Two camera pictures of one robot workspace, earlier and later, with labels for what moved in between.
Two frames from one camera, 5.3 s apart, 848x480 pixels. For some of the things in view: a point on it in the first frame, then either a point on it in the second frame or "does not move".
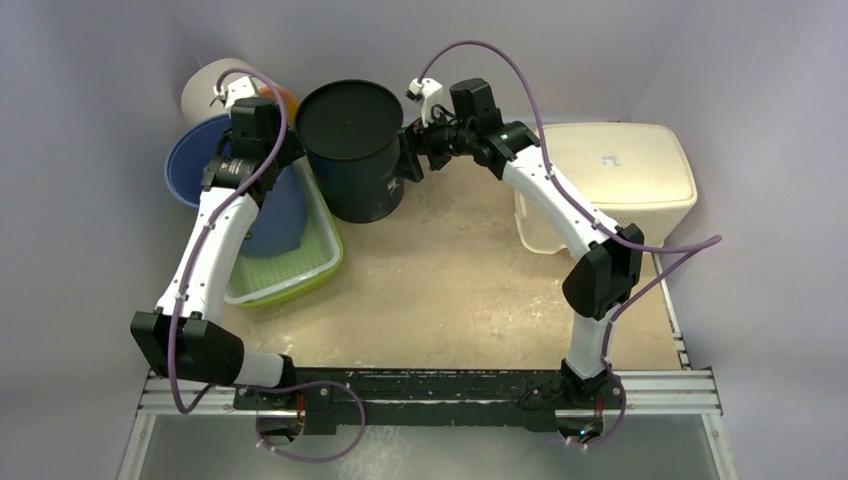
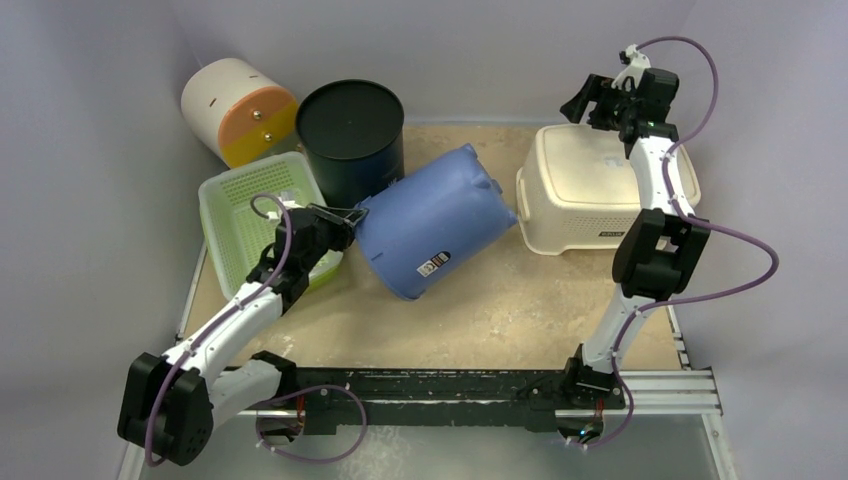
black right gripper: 411,156 → 597,105
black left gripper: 291,150 → 344,235
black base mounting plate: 358,401 does not move
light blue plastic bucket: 279,225 → 428,217
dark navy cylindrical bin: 350,131 does not move
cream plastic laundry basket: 632,174 does not move
